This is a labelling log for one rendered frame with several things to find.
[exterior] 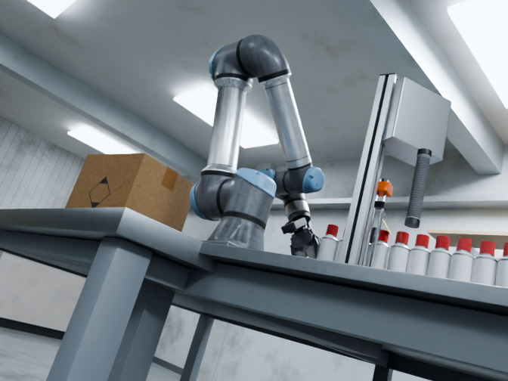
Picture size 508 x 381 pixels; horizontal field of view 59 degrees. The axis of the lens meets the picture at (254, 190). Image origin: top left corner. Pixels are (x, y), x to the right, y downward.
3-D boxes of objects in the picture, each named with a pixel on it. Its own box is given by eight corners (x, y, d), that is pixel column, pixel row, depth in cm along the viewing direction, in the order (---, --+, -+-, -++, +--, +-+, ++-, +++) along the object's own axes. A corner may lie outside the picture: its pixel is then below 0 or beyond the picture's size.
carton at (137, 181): (171, 264, 140) (197, 186, 148) (111, 240, 123) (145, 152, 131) (113, 252, 159) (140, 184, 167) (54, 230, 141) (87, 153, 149)
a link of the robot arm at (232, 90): (216, 216, 117) (241, 28, 127) (182, 217, 128) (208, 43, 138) (249, 224, 125) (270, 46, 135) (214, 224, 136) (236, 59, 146)
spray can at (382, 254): (378, 306, 121) (391, 235, 128) (380, 304, 117) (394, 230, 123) (358, 302, 123) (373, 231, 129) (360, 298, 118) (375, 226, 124)
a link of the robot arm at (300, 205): (301, 197, 143) (279, 207, 146) (304, 209, 141) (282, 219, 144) (311, 205, 149) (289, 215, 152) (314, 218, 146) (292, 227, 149)
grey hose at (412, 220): (420, 228, 112) (433, 154, 119) (416, 224, 110) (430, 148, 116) (406, 227, 114) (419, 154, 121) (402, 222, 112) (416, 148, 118)
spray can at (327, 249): (329, 295, 128) (345, 228, 134) (319, 291, 125) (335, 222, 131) (316, 293, 132) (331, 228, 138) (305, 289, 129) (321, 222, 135)
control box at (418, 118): (443, 161, 120) (453, 100, 126) (391, 136, 116) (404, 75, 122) (416, 170, 130) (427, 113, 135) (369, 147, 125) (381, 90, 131)
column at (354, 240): (351, 313, 109) (399, 82, 129) (345, 309, 105) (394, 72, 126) (335, 309, 111) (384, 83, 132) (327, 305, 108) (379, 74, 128)
